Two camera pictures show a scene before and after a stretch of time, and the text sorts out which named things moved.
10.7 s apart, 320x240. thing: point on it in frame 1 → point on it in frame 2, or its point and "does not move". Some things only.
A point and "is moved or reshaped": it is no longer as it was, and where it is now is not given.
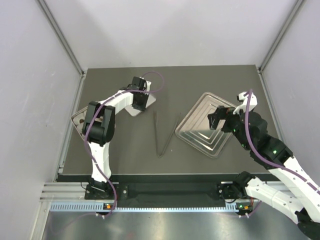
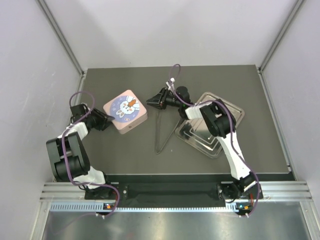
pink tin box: (79, 119) is moved or reshaped
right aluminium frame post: (299, 5) does not move
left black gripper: (142, 106) → (105, 119)
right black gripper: (222, 113) → (160, 100)
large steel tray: (195, 127) does not move
